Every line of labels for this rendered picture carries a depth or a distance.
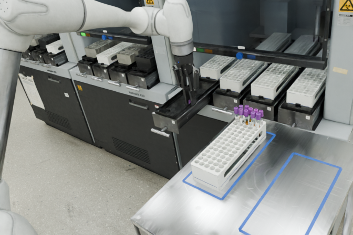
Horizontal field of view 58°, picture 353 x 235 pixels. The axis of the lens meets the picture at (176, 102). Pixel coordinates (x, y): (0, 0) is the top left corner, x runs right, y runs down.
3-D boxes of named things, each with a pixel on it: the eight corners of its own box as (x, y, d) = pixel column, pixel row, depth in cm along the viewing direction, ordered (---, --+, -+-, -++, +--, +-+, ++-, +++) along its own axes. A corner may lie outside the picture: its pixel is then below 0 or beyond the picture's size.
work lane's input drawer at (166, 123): (230, 63, 185) (229, 49, 181) (252, 67, 177) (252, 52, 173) (147, 131, 139) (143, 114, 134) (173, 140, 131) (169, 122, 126)
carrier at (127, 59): (134, 64, 184) (132, 54, 181) (132, 65, 183) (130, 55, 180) (120, 61, 191) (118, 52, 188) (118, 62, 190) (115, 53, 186)
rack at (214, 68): (230, 55, 178) (229, 45, 175) (246, 57, 173) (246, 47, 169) (200, 78, 159) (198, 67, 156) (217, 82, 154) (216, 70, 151)
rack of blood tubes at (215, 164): (241, 128, 117) (240, 114, 114) (267, 136, 111) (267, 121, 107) (191, 179, 98) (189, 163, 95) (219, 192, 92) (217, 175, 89)
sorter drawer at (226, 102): (273, 50, 192) (273, 36, 188) (297, 53, 184) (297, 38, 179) (208, 111, 146) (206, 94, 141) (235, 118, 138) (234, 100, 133)
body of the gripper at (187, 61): (197, 50, 128) (199, 71, 133) (180, 47, 133) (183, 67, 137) (186, 57, 123) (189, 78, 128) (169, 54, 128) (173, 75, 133)
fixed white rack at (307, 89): (310, 73, 147) (311, 61, 144) (333, 77, 142) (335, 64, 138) (285, 105, 128) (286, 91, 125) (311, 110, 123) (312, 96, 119)
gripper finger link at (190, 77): (188, 64, 132) (191, 64, 131) (194, 88, 137) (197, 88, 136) (183, 67, 129) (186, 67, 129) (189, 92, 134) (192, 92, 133)
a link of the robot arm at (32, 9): (85, -14, 80) (53, -14, 88) (13, -28, 66) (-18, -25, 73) (85, 39, 83) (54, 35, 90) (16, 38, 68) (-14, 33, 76)
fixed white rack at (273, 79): (278, 68, 156) (278, 56, 153) (299, 72, 150) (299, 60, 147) (250, 97, 137) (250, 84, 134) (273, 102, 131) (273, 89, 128)
